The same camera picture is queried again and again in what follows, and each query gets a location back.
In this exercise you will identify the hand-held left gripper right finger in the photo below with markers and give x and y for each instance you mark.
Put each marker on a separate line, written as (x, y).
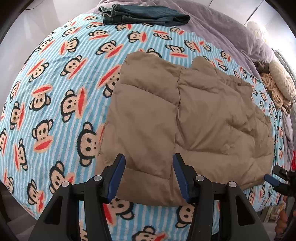
(181, 180)

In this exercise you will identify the purple fleece blanket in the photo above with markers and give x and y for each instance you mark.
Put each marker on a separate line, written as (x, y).
(219, 23)

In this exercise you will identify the tan puffer jacket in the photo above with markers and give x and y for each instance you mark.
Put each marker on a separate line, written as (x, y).
(208, 115)

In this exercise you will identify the red cloth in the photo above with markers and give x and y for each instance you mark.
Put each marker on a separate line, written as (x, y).
(294, 160)

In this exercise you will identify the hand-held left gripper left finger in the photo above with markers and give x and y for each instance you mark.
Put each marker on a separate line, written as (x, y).
(115, 180)

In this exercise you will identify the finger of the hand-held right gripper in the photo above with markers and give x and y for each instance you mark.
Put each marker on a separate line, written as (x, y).
(281, 171)
(271, 180)

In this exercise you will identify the cream plush cushion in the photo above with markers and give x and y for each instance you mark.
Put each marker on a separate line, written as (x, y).
(281, 78)

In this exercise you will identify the dark teal folded jeans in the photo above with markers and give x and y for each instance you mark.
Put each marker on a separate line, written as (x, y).
(143, 15)

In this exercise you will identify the beige knitted cloth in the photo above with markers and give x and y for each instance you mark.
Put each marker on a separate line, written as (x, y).
(275, 92)

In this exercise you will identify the grey ribbed pillow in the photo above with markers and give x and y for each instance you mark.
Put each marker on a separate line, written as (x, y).
(286, 62)

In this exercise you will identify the dark brown plush piece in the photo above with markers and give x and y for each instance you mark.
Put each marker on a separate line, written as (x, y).
(260, 66)

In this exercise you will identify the monkey print striped blanket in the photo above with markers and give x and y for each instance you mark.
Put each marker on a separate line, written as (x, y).
(57, 92)

